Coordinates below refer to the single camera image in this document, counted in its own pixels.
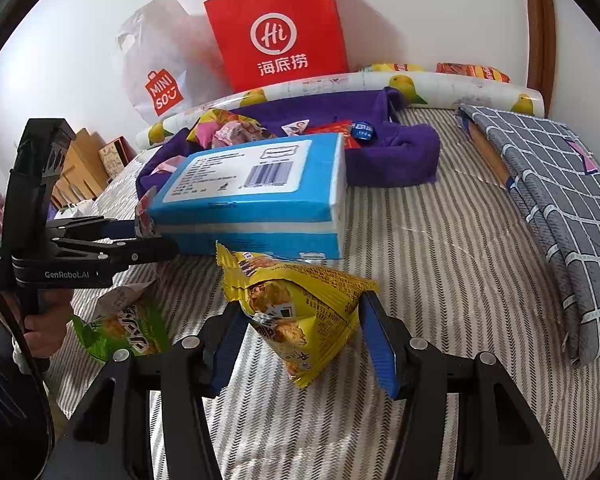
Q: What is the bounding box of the green chips bag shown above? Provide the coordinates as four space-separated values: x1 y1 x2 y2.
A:
72 281 171 363

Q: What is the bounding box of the pink wafer packet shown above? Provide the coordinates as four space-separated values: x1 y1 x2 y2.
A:
151 155 186 176

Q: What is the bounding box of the yellow chips bag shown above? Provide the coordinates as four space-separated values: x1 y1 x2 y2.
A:
215 243 378 388

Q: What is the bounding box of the pink strawberry snack packet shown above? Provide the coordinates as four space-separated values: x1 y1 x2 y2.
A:
214 118 312 149

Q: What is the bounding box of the person's left hand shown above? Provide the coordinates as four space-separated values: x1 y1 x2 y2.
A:
2 289 74 359

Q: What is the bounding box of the wooden headboard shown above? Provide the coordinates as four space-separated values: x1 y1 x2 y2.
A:
52 128 109 209

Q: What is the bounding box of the brown patterned box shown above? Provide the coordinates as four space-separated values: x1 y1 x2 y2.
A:
98 136 136 179

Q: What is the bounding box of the striped mattress pad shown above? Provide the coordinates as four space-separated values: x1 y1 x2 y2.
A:
44 104 600 480

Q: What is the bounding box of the pink yellow snack bag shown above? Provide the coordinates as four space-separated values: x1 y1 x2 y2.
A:
186 108 273 150

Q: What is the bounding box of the blue white tissue box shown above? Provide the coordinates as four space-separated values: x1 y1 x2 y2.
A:
147 132 347 260

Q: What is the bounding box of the white Miniso plastic bag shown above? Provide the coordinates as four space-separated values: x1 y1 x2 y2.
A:
116 0 232 125

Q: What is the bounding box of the purple towel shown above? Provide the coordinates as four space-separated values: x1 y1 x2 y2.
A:
135 86 442 201

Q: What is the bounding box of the grey checked folded cloth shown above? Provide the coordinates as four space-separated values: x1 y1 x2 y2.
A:
456 104 600 367

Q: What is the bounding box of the small blue candy packet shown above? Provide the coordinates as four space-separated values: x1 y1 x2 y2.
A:
350 120 377 143

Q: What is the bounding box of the red candy packet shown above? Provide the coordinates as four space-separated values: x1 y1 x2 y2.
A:
304 120 361 150

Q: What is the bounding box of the red paper shopping bag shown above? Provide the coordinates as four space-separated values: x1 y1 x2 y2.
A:
204 0 349 91

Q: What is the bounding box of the lemon print wallpaper roll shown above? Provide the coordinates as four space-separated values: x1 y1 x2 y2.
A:
158 72 546 136

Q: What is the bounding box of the orange snack bag by wall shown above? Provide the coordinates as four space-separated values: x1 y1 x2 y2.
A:
436 62 510 84

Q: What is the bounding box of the yellow snack bag by wall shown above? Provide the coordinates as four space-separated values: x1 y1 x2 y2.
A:
360 63 426 72

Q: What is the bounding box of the brown wooden door frame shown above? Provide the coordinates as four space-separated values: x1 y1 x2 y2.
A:
527 0 556 114

